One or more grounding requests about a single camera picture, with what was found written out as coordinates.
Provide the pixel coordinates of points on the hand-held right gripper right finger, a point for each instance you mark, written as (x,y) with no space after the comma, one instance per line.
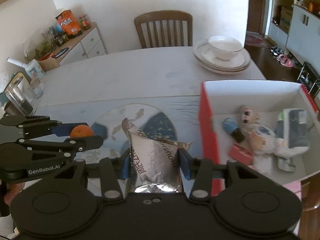
(184,166)

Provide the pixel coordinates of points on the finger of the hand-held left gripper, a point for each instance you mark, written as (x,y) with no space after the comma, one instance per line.
(100,130)
(62,128)

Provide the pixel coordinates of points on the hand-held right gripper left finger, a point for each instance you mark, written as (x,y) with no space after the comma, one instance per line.
(124,167)

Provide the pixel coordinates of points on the orange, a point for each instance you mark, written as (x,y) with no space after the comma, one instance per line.
(81,131)

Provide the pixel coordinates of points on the silver foil snack packet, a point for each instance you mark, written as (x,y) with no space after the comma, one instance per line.
(155,160)

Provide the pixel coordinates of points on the red cardboard box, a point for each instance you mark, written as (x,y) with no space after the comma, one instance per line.
(207,130)

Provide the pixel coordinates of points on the red binder clip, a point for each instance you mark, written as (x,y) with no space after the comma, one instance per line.
(240,153)

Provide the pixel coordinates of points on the small blue bottle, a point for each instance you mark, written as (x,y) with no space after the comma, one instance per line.
(231,127)

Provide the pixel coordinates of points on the cartoon doll figure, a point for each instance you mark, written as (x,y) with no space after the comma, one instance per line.
(247,115)

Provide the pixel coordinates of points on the clear bread packet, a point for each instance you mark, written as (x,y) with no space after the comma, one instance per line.
(262,142)

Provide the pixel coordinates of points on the grey white tissue pack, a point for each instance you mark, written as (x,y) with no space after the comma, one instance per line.
(296,130)

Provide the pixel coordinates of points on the white patterned desktop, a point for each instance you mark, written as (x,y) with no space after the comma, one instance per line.
(137,75)

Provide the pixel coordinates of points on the person's left hand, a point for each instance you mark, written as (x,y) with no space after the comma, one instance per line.
(12,192)

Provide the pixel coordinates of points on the glass jar dark contents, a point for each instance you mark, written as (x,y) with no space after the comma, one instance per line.
(18,97)

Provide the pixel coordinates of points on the printed cup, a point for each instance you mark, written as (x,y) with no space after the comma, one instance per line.
(35,71)

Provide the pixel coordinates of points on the small brown cardboard box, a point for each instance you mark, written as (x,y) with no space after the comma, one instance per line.
(49,63)

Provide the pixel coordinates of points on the black round dish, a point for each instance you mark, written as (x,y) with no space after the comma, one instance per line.
(61,52)

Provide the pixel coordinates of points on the white paper roll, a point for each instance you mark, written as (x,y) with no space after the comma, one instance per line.
(16,62)

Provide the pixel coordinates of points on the white sideboard cabinet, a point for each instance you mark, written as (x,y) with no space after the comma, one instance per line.
(90,45)

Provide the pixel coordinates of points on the clear glass container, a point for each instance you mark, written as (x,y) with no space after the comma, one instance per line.
(33,45)

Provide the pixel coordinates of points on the white plate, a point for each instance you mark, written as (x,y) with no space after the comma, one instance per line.
(220,71)
(202,55)

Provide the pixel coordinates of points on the orange snack bag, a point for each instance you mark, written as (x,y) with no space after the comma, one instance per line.
(69,24)

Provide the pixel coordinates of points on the glass jar red lid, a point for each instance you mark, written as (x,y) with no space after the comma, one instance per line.
(85,22)

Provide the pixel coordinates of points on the wooden chair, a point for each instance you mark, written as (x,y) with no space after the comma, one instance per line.
(162,30)

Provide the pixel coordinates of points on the white bowl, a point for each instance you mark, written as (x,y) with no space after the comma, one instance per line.
(225,47)

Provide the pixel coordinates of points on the patterned rug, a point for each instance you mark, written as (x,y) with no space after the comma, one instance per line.
(255,40)

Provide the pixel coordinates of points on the pair of pink shoes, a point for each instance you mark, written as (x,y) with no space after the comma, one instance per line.
(285,60)

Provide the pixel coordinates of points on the pair of dark shoes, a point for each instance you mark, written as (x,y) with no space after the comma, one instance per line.
(275,50)

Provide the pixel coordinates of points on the black rack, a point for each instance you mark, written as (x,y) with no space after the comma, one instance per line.
(308,77)

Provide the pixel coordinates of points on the brown door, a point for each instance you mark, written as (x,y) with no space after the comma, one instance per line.
(255,10)

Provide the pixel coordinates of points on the cardboard carton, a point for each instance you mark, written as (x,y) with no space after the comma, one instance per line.
(285,18)

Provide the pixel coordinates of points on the orange canister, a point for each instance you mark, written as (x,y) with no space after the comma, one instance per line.
(310,6)

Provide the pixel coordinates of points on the grey wall cabinet unit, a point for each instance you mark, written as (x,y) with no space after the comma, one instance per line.
(300,25)

